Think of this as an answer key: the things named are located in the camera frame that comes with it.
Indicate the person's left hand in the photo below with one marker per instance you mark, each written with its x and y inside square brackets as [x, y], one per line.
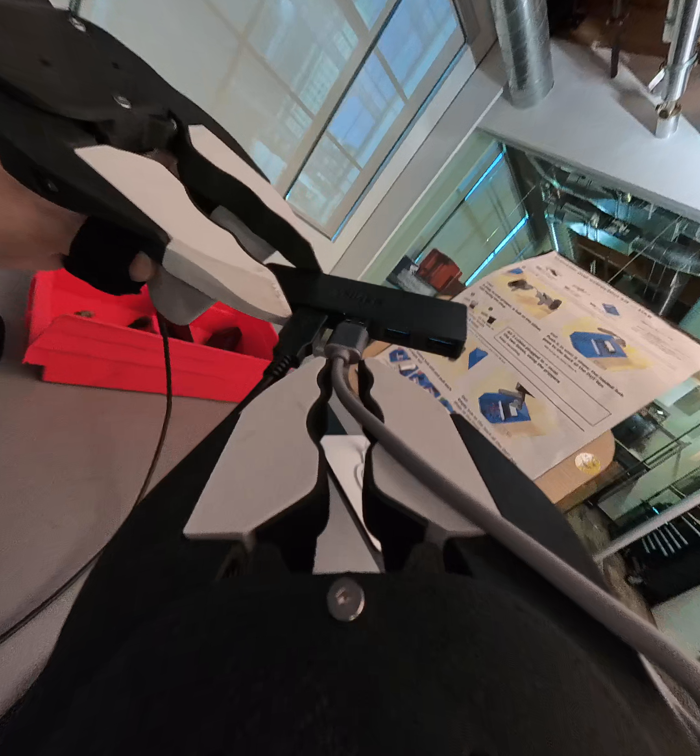
[13, 218]

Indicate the silver spiral duct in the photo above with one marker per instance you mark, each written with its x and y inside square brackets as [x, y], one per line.
[524, 53]

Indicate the printed instruction sheet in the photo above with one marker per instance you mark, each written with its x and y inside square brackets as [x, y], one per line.
[562, 354]

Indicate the large grid window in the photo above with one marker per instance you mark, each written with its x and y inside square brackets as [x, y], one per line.
[338, 71]

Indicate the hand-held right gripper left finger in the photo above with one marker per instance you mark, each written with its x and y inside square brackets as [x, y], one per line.
[261, 460]

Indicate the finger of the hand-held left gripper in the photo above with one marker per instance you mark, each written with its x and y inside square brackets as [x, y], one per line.
[149, 195]
[232, 159]

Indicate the black usb hub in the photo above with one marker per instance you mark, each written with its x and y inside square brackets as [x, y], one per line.
[385, 307]

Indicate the red crate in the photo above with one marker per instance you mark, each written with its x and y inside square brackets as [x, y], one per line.
[441, 271]

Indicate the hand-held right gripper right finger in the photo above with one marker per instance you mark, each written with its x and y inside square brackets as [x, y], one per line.
[412, 413]

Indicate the black storage shelf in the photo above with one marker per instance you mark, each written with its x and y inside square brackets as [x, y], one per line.
[680, 549]

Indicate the shiny metal pipe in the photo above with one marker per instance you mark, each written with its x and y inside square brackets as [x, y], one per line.
[677, 71]

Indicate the instruction sheet on board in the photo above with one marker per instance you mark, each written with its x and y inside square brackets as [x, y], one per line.
[562, 481]

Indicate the red plastic bin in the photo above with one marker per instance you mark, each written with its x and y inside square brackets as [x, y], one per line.
[119, 360]

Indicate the yellow smiley sticker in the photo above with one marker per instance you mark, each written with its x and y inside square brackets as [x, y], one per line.
[587, 463]

